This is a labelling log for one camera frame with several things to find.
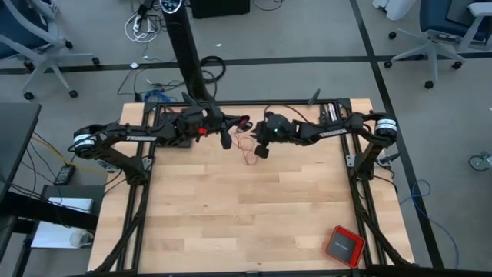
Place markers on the white floor object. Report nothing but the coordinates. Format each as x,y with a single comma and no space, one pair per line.
396,9

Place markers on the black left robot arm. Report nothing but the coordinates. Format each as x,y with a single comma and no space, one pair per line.
138,137

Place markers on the black tower fan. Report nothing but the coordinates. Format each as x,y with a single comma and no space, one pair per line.
186,50

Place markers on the grey metal mounting bracket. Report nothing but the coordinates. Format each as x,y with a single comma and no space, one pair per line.
108,166
350,161

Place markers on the red and black square box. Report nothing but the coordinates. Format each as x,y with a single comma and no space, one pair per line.
346,247

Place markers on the black power adapter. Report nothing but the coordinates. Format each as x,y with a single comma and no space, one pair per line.
64,175

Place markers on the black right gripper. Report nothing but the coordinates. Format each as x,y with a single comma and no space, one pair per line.
278,129

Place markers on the black desk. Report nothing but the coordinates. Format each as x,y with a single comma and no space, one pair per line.
15,134

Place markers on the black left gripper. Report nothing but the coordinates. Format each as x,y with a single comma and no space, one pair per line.
196,121

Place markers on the clear plastic cup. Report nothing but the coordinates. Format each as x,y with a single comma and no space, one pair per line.
81,238

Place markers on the white office chair blue seat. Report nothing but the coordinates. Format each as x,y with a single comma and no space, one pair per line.
442,15
19,31

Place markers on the black angled frame strut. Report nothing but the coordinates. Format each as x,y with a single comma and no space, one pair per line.
315,96
186,96

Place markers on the black cabinet box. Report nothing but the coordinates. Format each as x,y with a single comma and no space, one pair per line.
219,7

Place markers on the white flat box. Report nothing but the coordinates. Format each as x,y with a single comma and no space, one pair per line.
69,204

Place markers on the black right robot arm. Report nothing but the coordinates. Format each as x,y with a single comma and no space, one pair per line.
346,132

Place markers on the small white paper scrap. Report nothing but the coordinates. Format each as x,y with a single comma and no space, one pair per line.
134,65

